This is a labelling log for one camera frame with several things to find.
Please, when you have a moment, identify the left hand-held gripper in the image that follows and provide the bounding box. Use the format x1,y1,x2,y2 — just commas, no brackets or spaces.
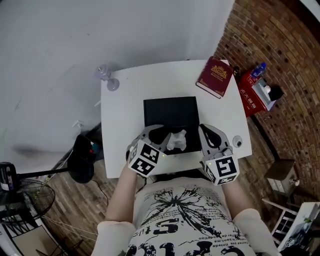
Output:
125,124,174,179

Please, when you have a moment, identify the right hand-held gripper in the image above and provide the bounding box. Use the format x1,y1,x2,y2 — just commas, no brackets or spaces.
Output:
198,124,240,187

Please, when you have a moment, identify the white paper item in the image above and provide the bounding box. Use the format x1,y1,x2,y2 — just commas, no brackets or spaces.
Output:
165,129,188,151

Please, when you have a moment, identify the person's left forearm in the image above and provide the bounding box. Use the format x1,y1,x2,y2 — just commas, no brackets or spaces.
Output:
104,164,139,223

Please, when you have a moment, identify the person's right forearm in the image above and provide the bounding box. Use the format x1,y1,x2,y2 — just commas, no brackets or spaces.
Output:
220,180,251,219

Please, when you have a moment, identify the red cabinet box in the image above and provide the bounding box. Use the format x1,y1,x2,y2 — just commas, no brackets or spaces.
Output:
236,69,267,118

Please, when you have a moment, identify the small black cube box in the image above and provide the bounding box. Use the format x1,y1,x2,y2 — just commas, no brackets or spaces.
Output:
268,85,285,101

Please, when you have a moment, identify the maroon hardcover book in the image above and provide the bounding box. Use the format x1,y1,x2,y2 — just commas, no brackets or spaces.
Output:
195,55,235,100

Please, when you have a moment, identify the white tissue dispenser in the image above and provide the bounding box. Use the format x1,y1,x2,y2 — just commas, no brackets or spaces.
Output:
251,77,278,112

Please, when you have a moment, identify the blue plastic bottle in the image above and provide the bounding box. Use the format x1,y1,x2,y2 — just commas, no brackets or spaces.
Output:
250,61,268,79

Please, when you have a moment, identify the white printed shirt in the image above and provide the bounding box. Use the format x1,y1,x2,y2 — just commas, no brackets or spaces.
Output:
90,176,282,256

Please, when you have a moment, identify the black standing fan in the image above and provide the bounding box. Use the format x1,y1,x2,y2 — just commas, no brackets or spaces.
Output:
0,161,70,226

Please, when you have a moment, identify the black floor cable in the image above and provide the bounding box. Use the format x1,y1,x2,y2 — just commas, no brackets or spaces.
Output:
90,177,110,208

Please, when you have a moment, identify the white frame rack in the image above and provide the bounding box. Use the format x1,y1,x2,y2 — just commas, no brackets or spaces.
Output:
261,197,300,247

